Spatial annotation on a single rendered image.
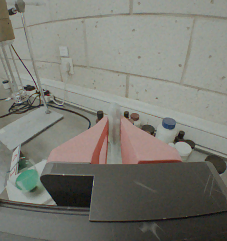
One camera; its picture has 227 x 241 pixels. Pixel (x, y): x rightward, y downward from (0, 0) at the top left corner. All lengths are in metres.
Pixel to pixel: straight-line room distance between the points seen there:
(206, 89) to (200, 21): 0.22
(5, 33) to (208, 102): 0.76
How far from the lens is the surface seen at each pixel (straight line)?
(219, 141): 0.62
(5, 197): 0.46
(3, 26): 0.63
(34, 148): 0.63
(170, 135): 0.49
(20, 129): 0.76
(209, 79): 0.55
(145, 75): 0.58
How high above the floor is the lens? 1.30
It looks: 36 degrees down
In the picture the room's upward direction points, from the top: straight up
